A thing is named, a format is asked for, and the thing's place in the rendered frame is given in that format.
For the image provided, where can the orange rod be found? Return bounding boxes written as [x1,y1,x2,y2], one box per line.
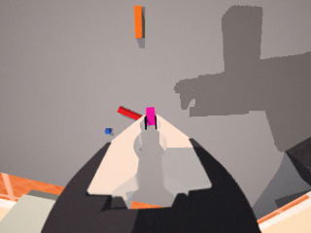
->
[134,6,142,39]

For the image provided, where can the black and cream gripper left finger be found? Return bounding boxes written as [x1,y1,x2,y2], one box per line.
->
[41,115,147,233]

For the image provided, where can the small blue cube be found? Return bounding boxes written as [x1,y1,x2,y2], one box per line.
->
[105,128,112,134]

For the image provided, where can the red rod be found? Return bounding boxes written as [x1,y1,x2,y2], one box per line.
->
[118,106,141,120]

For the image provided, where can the magenta rod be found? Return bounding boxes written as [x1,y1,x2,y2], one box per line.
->
[146,107,156,125]

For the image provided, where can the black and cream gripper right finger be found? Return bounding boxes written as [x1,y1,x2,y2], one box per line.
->
[155,115,262,233]

